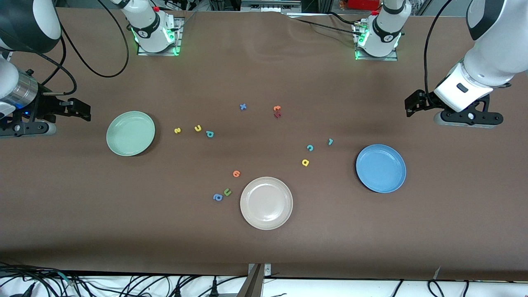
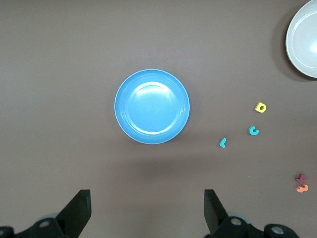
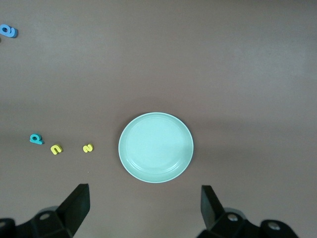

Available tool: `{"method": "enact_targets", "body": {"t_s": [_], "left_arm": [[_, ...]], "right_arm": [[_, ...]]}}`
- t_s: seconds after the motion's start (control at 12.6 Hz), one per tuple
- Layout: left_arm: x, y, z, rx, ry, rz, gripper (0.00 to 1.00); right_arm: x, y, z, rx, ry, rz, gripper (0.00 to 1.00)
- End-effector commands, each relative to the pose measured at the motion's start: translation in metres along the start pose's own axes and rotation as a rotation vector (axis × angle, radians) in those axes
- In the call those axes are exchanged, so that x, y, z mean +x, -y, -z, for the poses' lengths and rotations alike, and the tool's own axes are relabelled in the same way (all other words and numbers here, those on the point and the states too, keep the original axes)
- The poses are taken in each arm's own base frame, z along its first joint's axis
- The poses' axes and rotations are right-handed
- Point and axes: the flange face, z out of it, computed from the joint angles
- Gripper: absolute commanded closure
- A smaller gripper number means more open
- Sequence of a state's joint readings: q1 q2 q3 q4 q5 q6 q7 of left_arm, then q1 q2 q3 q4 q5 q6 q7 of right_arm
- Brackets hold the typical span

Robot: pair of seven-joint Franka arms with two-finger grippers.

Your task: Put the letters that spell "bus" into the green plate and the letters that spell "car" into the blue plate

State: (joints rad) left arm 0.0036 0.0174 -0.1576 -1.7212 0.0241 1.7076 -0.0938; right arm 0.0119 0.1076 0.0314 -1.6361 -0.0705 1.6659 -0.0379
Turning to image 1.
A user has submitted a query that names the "green plate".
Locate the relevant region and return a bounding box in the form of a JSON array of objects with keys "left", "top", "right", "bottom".
[{"left": 106, "top": 111, "right": 156, "bottom": 157}]

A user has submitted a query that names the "blue plate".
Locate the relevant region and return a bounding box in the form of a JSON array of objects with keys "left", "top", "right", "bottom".
[{"left": 356, "top": 144, "right": 407, "bottom": 193}]

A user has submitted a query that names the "red box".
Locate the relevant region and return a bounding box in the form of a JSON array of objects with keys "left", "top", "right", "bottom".
[{"left": 347, "top": 0, "right": 380, "bottom": 10}]

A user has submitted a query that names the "grey metal box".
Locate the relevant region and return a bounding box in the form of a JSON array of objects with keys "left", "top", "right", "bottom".
[{"left": 240, "top": 0, "right": 302, "bottom": 13}]

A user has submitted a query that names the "beige plate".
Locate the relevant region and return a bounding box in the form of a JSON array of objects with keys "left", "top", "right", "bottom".
[{"left": 240, "top": 177, "right": 294, "bottom": 230}]

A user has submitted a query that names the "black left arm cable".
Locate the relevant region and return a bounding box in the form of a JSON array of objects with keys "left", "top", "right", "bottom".
[{"left": 424, "top": 0, "right": 454, "bottom": 96}]

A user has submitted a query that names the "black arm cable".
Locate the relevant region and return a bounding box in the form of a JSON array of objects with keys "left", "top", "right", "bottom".
[
  {"left": 424, "top": 0, "right": 454, "bottom": 96},
  {"left": 39, "top": 0, "right": 130, "bottom": 96}
]

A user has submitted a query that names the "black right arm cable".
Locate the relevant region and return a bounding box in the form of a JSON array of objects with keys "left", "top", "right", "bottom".
[{"left": 39, "top": 0, "right": 130, "bottom": 96}]

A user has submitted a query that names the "black cable on table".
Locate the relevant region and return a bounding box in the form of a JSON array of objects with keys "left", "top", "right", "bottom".
[{"left": 289, "top": 12, "right": 364, "bottom": 34}]

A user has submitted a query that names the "metal table edge bracket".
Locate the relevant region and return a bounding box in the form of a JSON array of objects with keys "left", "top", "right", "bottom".
[{"left": 247, "top": 263, "right": 272, "bottom": 297}]

